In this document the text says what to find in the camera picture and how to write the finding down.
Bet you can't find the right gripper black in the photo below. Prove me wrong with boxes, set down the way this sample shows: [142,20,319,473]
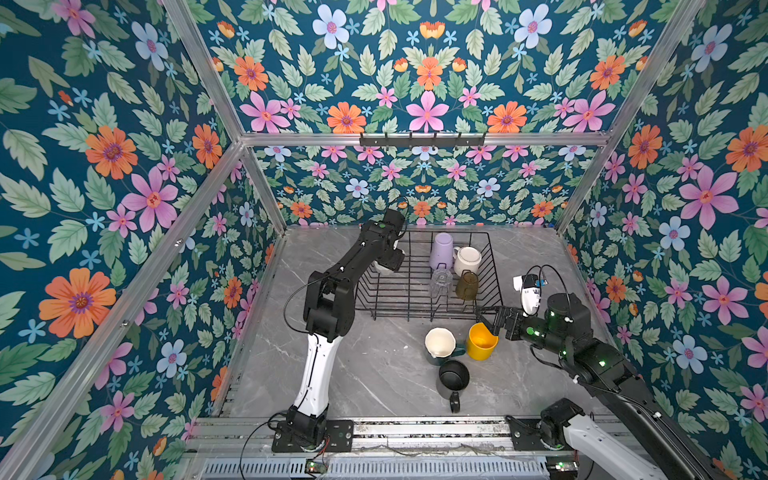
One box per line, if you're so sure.
[474,305,572,361]

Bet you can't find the yellow mug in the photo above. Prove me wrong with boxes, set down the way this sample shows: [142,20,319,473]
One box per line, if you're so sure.
[466,323,499,361]

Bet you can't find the lavender plastic cup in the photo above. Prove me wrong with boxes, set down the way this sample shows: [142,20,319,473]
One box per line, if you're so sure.
[429,232,454,271]

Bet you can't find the clear glass cup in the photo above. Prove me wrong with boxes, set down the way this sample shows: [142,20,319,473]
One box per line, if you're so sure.
[430,264,453,303]

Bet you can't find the olive green glass cup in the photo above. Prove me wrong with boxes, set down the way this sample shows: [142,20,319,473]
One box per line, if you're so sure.
[455,270,479,302]

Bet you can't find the white mug red inside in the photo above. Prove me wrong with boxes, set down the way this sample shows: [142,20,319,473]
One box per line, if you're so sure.
[453,246,483,276]

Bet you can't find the white ceramic mug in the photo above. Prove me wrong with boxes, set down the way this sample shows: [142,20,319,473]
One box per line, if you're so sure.
[373,261,397,276]

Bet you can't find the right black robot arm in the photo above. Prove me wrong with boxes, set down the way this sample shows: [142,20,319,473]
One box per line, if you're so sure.
[475,288,726,479]

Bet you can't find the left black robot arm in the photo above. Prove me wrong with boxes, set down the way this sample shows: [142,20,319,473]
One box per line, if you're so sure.
[285,209,406,448]

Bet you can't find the cream mug green outside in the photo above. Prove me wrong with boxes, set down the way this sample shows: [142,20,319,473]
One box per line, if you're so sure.
[424,327,466,366]

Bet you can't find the black mug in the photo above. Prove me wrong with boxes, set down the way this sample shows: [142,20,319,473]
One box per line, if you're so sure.
[436,360,471,414]

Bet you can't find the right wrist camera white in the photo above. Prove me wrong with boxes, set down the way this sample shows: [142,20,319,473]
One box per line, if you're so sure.
[513,273,541,316]

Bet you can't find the black wire dish rack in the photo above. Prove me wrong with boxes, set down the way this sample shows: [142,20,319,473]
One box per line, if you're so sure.
[356,230,503,322]

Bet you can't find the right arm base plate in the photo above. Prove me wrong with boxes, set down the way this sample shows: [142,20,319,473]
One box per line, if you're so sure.
[504,415,571,451]

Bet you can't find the metal hook rail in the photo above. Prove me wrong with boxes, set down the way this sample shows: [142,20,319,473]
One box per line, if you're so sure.
[358,132,486,149]

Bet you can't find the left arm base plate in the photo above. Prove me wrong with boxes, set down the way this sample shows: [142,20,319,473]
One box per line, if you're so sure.
[271,420,355,453]

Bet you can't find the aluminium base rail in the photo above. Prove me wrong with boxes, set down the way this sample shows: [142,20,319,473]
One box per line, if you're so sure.
[173,415,691,480]

